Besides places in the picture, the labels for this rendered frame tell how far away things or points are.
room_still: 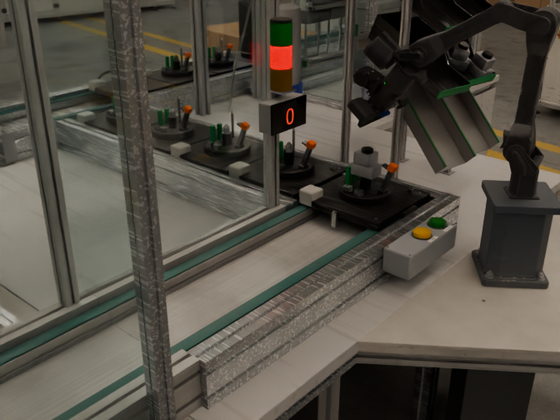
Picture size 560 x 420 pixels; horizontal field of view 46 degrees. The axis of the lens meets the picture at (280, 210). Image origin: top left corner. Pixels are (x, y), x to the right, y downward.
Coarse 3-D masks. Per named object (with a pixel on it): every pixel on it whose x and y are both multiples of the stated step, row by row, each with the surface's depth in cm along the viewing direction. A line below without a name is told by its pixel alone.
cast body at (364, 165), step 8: (360, 152) 162; (368, 152) 162; (376, 152) 163; (360, 160) 162; (368, 160) 161; (376, 160) 164; (352, 168) 165; (360, 168) 163; (368, 168) 162; (376, 168) 162; (360, 176) 164; (368, 176) 162; (376, 176) 163
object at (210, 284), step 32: (256, 224) 157; (288, 224) 162; (320, 224) 165; (352, 224) 165; (192, 256) 144; (224, 256) 147; (256, 256) 150; (288, 256) 150; (320, 256) 150; (192, 288) 138; (224, 288) 138; (256, 288) 138; (288, 288) 133; (192, 320) 127; (224, 320) 122
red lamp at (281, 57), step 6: (270, 48) 145; (276, 48) 144; (282, 48) 143; (288, 48) 144; (270, 54) 145; (276, 54) 144; (282, 54) 144; (288, 54) 144; (270, 60) 146; (276, 60) 145; (282, 60) 144; (288, 60) 145; (270, 66) 147; (276, 66) 145; (282, 66) 145; (288, 66) 146
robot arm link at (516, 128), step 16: (544, 16) 128; (528, 32) 130; (528, 48) 132; (544, 48) 130; (528, 64) 134; (544, 64) 133; (528, 80) 135; (528, 96) 136; (528, 112) 137; (512, 128) 139; (528, 128) 138; (512, 144) 140; (528, 144) 138
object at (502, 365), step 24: (360, 360) 135; (384, 360) 135; (408, 360) 134; (432, 360) 134; (456, 360) 134; (480, 360) 133; (504, 360) 132; (336, 384) 138; (456, 384) 171; (480, 384) 160; (504, 384) 159; (528, 384) 158; (336, 408) 141; (456, 408) 170; (480, 408) 163; (504, 408) 162
